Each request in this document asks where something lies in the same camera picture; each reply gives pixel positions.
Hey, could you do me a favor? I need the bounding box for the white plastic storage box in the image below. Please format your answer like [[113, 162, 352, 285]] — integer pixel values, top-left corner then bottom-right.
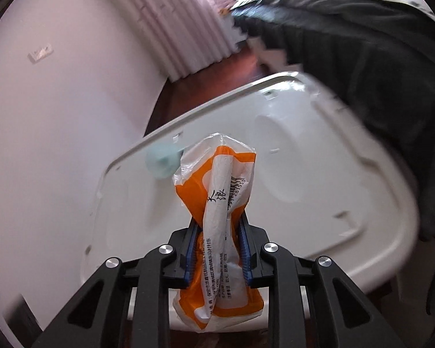
[[80, 70, 421, 331]]

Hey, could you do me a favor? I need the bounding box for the black blanket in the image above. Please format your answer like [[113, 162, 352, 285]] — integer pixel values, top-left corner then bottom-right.
[[230, 0, 435, 242]]

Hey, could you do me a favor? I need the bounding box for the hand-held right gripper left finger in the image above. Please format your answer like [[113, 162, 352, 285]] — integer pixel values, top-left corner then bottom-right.
[[31, 221, 204, 348]]

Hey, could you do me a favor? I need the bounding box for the light blue round toy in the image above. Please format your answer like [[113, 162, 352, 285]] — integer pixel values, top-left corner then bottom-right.
[[146, 143, 185, 179]]

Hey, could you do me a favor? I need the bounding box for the pale pleated curtain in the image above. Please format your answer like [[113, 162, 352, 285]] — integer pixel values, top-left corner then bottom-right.
[[101, 0, 240, 81]]

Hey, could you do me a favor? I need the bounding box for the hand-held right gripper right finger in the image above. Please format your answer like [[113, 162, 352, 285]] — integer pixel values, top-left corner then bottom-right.
[[239, 217, 385, 348]]

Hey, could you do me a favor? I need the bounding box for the orange and white plastic wrapper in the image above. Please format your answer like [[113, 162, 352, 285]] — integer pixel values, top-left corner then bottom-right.
[[172, 132, 265, 332]]

